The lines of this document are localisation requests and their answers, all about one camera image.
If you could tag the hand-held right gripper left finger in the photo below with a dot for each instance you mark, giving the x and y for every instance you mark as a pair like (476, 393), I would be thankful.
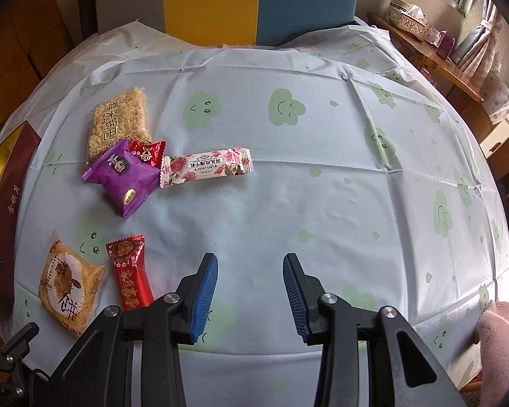
(203, 301)

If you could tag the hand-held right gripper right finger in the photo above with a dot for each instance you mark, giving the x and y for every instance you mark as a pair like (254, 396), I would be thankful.
(295, 301)

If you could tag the orange pastry packet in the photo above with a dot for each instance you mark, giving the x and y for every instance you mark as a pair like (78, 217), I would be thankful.
(68, 288)

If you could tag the red gold-emblem snack packet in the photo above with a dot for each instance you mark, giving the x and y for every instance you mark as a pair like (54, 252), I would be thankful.
(129, 271)

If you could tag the red box with gold lining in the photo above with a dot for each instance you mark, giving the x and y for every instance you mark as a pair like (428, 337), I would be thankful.
(12, 186)

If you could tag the pink floral snack bar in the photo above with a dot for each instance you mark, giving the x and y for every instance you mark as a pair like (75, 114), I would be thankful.
(208, 167)

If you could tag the purple snack packet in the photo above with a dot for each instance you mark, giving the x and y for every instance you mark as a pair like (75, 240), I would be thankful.
(123, 178)

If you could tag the small dark red candy packet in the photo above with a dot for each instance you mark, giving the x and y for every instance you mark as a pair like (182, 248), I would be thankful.
(150, 152)

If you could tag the clear puffed rice cake packet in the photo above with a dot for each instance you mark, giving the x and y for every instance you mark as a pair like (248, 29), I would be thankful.
(114, 123)

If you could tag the pink fleece clothing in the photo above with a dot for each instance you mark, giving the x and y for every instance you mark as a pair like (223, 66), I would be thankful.
(504, 347)

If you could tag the wooden wardrobe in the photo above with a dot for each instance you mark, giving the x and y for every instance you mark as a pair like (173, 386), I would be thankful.
(21, 51)

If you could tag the white cabinet with dotted cover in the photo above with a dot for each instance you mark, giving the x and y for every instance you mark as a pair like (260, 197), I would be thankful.
(504, 135)

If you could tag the wooden side desk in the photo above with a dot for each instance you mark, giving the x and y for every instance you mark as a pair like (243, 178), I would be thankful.
(428, 63)

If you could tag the black rolled mat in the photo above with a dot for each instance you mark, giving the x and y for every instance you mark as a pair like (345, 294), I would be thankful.
(89, 0)

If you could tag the purple small box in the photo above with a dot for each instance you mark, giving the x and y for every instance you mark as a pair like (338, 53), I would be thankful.
(445, 44)

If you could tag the grey yellow blue chair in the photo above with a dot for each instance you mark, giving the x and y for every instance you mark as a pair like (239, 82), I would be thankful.
(220, 0)

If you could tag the patterned tissue box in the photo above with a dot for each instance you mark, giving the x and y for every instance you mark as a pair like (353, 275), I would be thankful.
(411, 21)

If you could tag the dotted side curtain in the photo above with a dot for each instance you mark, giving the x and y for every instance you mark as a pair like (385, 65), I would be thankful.
(483, 42)

